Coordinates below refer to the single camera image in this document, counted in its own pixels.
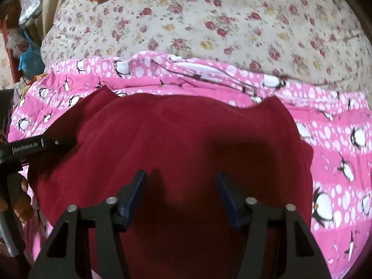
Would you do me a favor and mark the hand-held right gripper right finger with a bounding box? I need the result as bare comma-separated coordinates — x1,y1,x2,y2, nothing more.
216,171,332,279

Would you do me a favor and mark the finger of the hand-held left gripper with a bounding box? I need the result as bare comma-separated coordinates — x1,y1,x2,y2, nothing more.
43,136,78,149

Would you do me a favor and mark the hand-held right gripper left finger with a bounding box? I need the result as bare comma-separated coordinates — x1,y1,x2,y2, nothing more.
28,169,148,279

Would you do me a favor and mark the maroon garment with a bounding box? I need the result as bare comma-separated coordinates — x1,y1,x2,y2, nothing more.
27,88,314,279

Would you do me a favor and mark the person's left hand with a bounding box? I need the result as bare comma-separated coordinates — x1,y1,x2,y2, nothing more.
15,179,34,224

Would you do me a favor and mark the blue plastic bag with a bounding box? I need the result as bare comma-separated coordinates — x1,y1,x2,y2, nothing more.
18,32,44,73

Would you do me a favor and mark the clear plastic bag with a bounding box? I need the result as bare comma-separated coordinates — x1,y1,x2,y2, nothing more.
5,29,30,54

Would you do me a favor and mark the pink penguin print blanket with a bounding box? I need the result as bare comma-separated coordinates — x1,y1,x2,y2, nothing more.
7,51,372,279

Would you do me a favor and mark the silver plastic bag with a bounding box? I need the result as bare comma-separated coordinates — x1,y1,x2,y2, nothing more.
18,0,43,28

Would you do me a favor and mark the beige curtain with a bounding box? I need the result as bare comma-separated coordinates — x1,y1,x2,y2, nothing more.
20,0,88,38

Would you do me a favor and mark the floral bed sheet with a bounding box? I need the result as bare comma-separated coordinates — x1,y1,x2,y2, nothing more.
39,0,372,93

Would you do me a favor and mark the red wooden frame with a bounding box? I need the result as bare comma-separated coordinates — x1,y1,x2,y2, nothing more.
0,14,21,82

